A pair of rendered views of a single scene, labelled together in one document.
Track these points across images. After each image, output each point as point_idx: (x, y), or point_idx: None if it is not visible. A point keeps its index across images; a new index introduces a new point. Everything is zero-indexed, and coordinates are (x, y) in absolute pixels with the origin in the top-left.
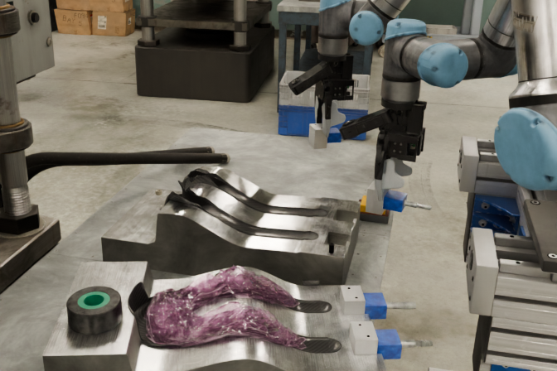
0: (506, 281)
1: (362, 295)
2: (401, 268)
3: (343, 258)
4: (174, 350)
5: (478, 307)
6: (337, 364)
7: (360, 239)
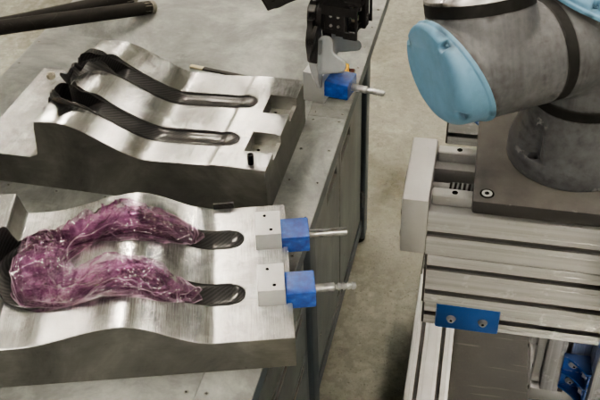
0: (438, 217)
1: (279, 225)
2: (418, 106)
3: (264, 171)
4: (41, 314)
5: (409, 244)
6: (236, 320)
7: (308, 126)
